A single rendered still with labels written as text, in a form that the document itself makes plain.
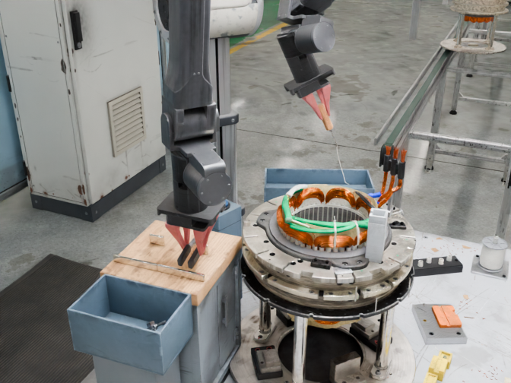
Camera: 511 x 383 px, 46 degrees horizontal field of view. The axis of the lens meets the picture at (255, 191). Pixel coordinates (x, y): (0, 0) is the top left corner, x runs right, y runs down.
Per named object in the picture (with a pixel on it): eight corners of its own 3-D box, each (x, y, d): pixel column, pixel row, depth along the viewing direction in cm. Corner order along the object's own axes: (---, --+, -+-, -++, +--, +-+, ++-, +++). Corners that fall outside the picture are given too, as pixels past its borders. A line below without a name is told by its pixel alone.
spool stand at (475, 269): (506, 281, 152) (514, 247, 147) (470, 273, 155) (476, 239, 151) (509, 263, 159) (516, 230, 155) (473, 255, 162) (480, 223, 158)
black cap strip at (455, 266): (461, 272, 155) (463, 265, 154) (407, 277, 153) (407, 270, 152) (453, 261, 160) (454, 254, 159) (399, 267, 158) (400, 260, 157)
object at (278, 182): (359, 268, 157) (368, 169, 144) (364, 292, 147) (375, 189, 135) (264, 267, 158) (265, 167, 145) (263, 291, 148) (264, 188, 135)
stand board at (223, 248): (198, 306, 101) (197, 295, 100) (100, 283, 107) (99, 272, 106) (242, 247, 117) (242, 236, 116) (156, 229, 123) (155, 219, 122)
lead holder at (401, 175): (403, 179, 110) (405, 163, 108) (381, 177, 111) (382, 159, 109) (405, 171, 113) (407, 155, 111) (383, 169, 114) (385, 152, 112)
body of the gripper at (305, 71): (337, 76, 125) (324, 43, 122) (293, 98, 125) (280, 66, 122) (327, 71, 131) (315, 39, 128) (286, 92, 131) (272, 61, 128)
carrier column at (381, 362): (385, 374, 120) (397, 288, 110) (373, 371, 121) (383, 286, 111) (387, 365, 122) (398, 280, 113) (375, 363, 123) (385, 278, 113)
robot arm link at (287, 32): (287, 22, 127) (268, 34, 124) (309, 17, 121) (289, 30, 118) (300, 52, 129) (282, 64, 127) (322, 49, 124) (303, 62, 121)
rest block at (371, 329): (369, 340, 127) (369, 332, 126) (350, 327, 130) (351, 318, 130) (382, 332, 129) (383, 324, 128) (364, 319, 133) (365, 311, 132)
